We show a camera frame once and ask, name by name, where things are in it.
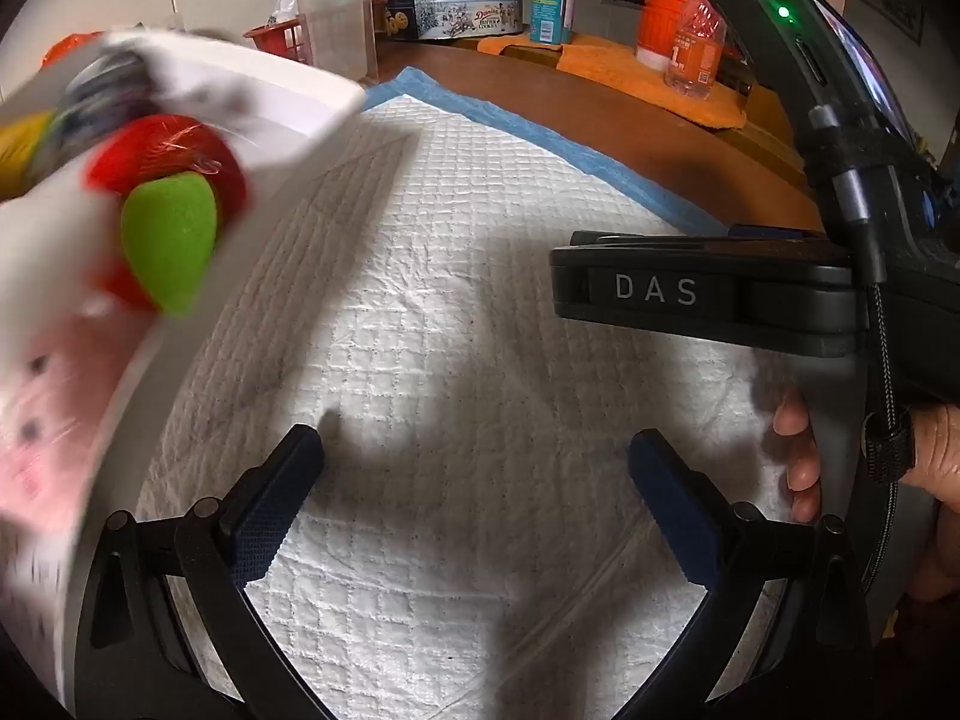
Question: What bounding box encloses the white cardboard box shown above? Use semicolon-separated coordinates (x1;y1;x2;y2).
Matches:
0;30;368;720

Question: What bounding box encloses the red and green plush toy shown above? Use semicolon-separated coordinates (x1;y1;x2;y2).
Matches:
84;114;248;317

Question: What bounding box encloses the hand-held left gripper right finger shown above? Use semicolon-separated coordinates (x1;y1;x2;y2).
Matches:
628;429;875;720

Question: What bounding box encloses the orange towel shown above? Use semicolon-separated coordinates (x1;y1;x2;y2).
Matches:
476;36;751;132

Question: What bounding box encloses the person's right hand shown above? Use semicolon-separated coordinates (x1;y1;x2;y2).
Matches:
772;388;960;605

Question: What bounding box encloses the white quilted pad blue border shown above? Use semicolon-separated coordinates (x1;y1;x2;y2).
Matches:
139;66;826;720

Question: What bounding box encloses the red plastic basket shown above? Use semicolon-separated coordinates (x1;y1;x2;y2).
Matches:
244;0;387;65

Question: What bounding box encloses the clear plastic pitcher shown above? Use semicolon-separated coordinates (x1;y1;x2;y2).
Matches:
294;0;376;83

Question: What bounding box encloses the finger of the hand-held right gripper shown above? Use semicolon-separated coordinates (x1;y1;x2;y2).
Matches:
568;225;852;250

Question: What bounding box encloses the pink sponge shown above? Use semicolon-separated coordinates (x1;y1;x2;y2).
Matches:
0;307;162;541

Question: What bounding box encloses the printed cookie tin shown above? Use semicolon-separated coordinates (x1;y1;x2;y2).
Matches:
384;0;526;42

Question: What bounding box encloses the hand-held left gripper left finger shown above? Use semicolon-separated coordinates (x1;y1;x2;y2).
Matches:
71;424;327;720

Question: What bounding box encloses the plastic bottle orange label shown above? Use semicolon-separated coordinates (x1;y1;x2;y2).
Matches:
664;0;730;100

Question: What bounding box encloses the black braided cable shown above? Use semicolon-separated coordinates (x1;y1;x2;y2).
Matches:
808;103;914;601

